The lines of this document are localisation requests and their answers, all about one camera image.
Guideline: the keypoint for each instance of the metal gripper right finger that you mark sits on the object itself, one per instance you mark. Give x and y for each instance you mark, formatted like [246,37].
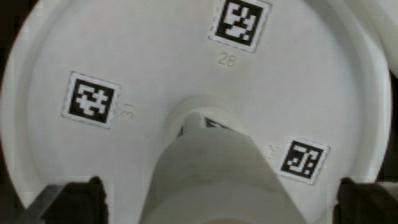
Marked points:
[367,203]

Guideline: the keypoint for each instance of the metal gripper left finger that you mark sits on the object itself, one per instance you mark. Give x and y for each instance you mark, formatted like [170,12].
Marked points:
[69,204]

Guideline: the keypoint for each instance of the white cylindrical table leg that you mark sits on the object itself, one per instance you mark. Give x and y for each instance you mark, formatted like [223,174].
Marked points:
[214,183]

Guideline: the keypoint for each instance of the white round table top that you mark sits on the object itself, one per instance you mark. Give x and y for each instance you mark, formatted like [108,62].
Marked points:
[116,57]

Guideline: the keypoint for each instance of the white cross-shaped table base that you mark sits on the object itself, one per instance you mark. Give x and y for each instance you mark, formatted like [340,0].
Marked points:
[379,10]

